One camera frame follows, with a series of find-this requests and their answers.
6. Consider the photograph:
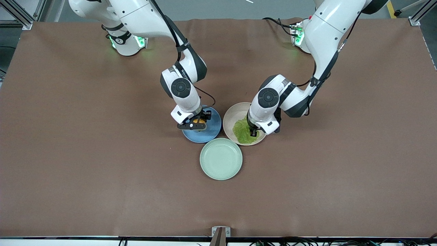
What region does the green lettuce leaf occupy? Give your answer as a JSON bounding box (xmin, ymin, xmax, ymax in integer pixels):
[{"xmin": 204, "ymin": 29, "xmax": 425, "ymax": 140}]
[{"xmin": 232, "ymin": 117, "xmax": 260, "ymax": 144}]

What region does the blue plate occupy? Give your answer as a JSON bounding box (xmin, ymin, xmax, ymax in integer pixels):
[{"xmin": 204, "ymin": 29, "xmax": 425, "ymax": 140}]
[{"xmin": 182, "ymin": 106, "xmax": 222, "ymax": 144}]

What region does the beige plate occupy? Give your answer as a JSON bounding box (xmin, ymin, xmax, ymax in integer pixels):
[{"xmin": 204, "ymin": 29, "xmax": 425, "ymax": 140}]
[{"xmin": 223, "ymin": 102, "xmax": 267, "ymax": 146}]

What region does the pale green plate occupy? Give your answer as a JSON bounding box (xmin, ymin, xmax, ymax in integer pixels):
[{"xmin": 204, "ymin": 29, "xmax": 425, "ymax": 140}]
[{"xmin": 200, "ymin": 138, "xmax": 243, "ymax": 181}]

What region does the brown table mat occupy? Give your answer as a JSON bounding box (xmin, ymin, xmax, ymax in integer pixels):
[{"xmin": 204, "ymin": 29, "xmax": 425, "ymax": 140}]
[{"xmin": 0, "ymin": 18, "xmax": 437, "ymax": 238}]

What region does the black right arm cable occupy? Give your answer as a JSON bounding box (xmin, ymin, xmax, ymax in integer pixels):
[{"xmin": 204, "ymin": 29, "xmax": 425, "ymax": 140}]
[{"xmin": 150, "ymin": 0, "xmax": 216, "ymax": 110}]

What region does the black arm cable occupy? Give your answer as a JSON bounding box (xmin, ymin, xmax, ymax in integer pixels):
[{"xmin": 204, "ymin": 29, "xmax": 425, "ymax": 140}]
[
  {"xmin": 296, "ymin": 10, "xmax": 363, "ymax": 117},
  {"xmin": 150, "ymin": 0, "xmax": 216, "ymax": 110}
]

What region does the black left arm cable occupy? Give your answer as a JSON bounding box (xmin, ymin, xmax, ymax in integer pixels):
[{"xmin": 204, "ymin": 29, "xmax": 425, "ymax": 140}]
[{"xmin": 296, "ymin": 10, "xmax": 363, "ymax": 117}]

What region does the black left base cable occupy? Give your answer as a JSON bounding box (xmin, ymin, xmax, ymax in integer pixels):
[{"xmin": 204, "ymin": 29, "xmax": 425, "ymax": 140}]
[{"xmin": 262, "ymin": 17, "xmax": 298, "ymax": 37}]

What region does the grey metal bracket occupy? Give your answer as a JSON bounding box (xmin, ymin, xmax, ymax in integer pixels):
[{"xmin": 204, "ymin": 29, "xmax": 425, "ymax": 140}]
[{"xmin": 211, "ymin": 226, "xmax": 231, "ymax": 238}]

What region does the brown camera post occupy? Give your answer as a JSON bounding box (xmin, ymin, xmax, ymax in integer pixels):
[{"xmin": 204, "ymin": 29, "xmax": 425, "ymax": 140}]
[{"xmin": 209, "ymin": 228, "xmax": 227, "ymax": 246}]

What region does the aluminium frame profile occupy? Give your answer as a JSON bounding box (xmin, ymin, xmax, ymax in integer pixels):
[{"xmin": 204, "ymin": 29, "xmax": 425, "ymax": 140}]
[
  {"xmin": 409, "ymin": 0, "xmax": 437, "ymax": 26},
  {"xmin": 0, "ymin": 0, "xmax": 46, "ymax": 30}
]

